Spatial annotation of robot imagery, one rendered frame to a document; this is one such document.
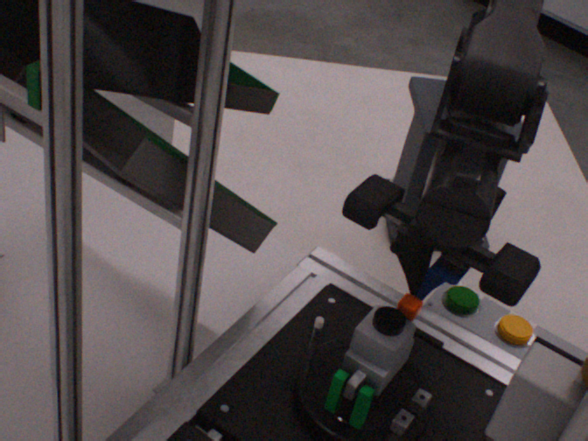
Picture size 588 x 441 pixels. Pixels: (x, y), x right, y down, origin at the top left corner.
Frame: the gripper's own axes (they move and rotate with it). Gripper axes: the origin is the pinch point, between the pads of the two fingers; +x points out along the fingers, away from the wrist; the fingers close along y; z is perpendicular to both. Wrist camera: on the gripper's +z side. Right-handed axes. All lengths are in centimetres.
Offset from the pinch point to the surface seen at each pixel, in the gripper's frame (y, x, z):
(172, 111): 23.4, -13.0, -11.9
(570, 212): -4, 24, 58
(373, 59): 109, 110, 227
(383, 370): -1.8, 4.0, -9.9
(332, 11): 143, 110, 250
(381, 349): -1.0, 1.6, -10.0
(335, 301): 9.7, 12.6, 3.0
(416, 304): -0.5, 2.0, -2.1
